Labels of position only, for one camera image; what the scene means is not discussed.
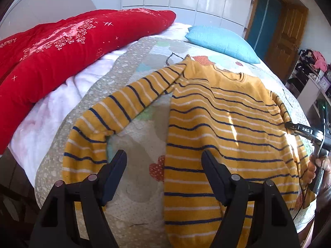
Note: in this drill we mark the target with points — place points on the blue knitted pillow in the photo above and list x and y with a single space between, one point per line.
222 42

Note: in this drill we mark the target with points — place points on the person's right hand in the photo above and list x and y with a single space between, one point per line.
312 171

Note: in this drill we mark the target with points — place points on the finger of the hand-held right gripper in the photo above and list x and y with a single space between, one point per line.
297 128

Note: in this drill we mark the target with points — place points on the white round headboard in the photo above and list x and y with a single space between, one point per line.
46 2

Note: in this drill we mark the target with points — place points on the pink garment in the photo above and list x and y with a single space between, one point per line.
320 60

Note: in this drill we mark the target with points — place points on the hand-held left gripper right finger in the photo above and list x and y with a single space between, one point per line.
212 171

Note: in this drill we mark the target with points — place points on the red printed quilt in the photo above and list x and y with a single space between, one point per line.
51 56

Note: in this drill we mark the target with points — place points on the white fluffy blanket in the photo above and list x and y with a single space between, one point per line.
46 124

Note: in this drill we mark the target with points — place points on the wooden door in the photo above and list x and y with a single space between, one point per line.
284 33

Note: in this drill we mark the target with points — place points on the yellow striped sweater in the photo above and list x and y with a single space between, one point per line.
222 134

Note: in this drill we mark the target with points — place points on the cluttered shelf unit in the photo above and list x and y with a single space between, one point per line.
307 82

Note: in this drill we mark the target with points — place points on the patterned quilted bedspread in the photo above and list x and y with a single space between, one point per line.
139 144

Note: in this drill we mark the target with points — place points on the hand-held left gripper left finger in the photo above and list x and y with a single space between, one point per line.
114 178

